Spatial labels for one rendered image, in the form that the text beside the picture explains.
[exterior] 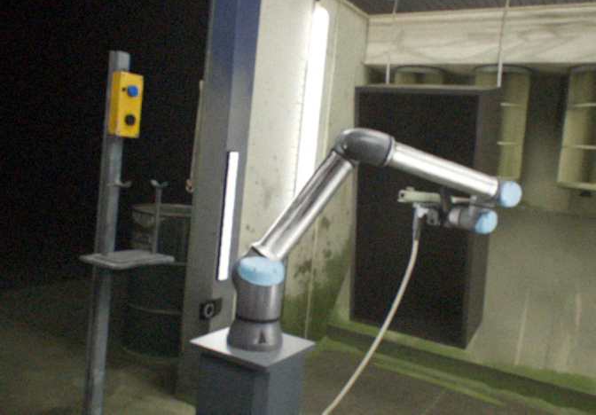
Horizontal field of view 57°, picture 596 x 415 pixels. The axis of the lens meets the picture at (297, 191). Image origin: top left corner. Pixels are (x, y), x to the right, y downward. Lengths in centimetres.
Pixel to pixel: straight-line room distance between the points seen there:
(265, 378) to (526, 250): 245
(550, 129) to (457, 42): 85
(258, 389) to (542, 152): 277
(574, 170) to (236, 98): 200
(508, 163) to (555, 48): 72
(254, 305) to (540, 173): 262
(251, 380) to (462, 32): 268
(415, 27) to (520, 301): 187
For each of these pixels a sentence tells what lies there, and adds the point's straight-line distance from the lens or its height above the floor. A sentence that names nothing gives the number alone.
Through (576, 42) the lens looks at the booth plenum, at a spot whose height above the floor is 209.
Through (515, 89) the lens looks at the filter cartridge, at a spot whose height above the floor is 184.
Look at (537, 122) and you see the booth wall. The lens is 403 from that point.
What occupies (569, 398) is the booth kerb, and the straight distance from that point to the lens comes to 356.
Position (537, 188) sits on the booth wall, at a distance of 400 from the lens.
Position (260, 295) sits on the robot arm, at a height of 82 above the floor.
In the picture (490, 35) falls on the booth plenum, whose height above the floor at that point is 215.
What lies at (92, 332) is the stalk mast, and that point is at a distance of 261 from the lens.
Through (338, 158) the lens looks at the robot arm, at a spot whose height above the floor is 128.
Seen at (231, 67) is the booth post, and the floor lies 167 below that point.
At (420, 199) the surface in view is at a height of 115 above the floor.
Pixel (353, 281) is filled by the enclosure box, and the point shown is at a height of 68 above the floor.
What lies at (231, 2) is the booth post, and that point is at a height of 198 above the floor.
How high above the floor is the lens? 125
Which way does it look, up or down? 3 degrees down
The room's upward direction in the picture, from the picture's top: 6 degrees clockwise
